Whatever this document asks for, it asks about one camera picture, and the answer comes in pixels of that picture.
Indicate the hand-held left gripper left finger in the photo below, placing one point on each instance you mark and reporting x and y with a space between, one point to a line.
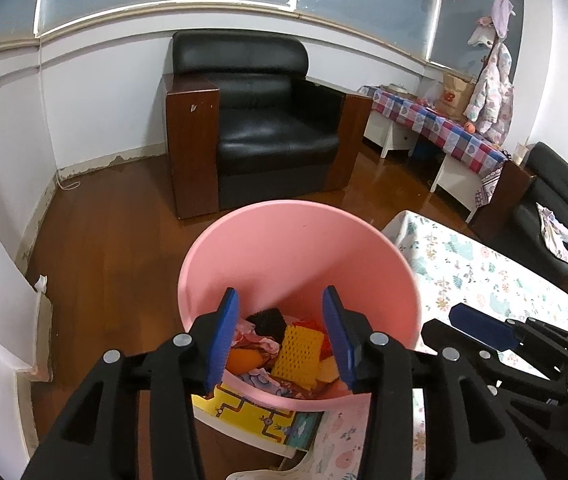
219 345

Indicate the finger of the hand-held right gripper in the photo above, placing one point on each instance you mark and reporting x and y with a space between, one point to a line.
524 372
484 326

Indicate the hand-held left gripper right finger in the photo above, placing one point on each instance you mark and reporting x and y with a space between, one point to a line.
340 340

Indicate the blue white paper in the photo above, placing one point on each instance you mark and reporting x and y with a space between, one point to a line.
274 382

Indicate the pink plastic bin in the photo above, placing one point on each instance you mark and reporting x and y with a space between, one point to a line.
289 240

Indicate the yellow foam mesh piece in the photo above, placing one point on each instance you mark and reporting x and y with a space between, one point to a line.
296 355

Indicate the black foam mesh piece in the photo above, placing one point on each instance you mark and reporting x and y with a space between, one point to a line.
269 322

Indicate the floral tablecloth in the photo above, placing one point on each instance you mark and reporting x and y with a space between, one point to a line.
464 270

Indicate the yellow illustrated book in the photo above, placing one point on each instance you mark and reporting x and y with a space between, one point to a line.
249 415

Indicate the floral cloth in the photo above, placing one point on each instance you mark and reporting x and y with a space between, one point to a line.
556 232

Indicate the black armchair with wooden sides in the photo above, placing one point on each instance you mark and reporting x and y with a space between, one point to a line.
549 195
264 125

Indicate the white desk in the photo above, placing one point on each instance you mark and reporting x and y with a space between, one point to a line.
456 177

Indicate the clear plastic cup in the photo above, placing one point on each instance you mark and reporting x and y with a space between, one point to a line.
519 154

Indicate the small orange ball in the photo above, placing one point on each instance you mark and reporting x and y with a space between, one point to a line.
470 127

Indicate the plaid tablecloth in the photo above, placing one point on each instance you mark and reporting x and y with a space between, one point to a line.
439 127

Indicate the white patterned puffer jacket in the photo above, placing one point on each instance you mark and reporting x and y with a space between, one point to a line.
494 95

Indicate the brown paper bag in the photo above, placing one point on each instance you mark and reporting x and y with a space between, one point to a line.
456 95

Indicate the light purple hanging garment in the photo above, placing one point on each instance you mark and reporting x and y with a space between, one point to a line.
500 15

